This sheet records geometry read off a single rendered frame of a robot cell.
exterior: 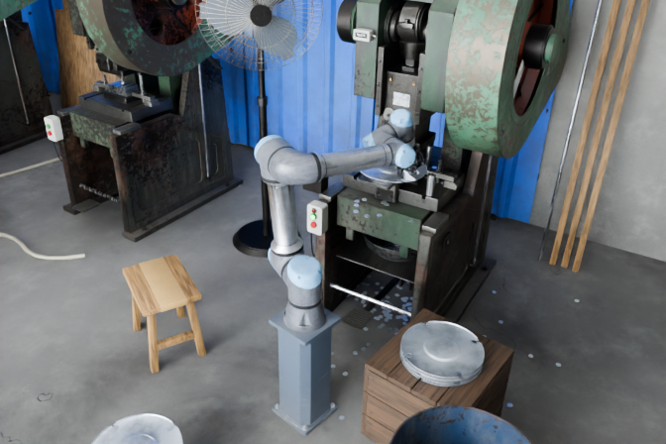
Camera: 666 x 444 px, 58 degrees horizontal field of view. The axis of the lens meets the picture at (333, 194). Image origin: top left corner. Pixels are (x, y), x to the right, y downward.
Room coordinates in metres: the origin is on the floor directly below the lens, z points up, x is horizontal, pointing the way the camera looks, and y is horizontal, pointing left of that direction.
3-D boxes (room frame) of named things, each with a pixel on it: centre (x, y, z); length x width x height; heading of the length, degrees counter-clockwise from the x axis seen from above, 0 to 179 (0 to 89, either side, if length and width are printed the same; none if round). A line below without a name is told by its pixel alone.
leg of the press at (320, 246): (2.65, -0.15, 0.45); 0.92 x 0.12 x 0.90; 149
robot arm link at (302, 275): (1.71, 0.09, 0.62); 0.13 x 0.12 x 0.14; 28
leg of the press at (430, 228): (2.38, -0.61, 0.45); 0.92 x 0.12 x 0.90; 149
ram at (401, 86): (2.36, -0.29, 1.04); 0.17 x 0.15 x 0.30; 149
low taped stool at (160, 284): (2.08, 0.72, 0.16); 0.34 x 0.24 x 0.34; 31
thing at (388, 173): (2.29, -0.24, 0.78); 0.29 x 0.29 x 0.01
